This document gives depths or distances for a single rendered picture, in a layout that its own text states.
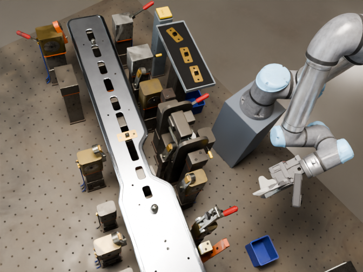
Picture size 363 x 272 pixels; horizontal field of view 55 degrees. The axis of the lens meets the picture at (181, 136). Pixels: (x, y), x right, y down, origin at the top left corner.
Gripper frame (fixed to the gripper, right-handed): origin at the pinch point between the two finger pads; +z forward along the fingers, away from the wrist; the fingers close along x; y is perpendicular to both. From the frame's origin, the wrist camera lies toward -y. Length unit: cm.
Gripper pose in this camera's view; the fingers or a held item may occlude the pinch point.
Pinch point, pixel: (257, 198)
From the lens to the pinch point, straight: 130.0
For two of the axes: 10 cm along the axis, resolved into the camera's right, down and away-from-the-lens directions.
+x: -3.8, -2.3, -9.0
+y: -3.7, -8.5, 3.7
